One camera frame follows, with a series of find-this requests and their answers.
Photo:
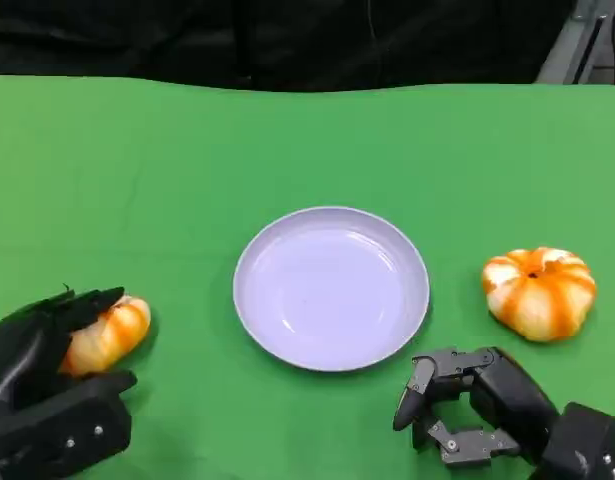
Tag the lilac plate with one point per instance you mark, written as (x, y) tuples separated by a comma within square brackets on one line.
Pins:
[(332, 290)]

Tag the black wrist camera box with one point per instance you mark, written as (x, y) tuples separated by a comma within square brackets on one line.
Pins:
[(62, 430), (587, 445)]

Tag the black backdrop cloth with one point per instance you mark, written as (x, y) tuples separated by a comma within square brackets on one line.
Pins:
[(237, 40)]

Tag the grey aluminium frame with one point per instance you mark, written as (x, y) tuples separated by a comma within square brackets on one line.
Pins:
[(567, 45)]

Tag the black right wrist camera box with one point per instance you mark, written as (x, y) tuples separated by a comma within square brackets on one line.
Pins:
[(587, 445)]

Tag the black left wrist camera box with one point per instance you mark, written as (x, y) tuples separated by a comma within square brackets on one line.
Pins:
[(62, 430)]

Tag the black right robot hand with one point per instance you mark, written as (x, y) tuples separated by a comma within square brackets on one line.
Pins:
[(512, 400)]

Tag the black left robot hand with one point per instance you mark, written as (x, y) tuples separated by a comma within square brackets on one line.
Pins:
[(22, 350)]

